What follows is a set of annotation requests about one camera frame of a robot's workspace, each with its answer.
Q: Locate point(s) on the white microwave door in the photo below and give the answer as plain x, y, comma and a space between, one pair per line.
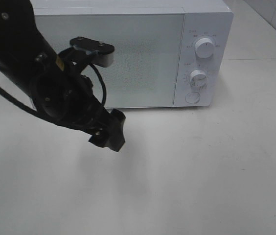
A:
147, 48

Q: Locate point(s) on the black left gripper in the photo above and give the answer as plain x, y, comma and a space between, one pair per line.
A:
65, 96

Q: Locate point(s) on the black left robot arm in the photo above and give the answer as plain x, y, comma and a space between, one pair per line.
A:
20, 43

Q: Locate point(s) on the round door release button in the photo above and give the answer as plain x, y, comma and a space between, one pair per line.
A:
192, 98

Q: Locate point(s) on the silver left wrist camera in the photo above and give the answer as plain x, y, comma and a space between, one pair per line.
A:
97, 52

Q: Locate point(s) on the upper white round knob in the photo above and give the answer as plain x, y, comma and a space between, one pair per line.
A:
204, 47

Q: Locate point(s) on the white microwave oven body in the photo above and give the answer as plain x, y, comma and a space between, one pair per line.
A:
202, 18

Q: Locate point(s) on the white timer knob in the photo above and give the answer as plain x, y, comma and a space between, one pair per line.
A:
198, 78

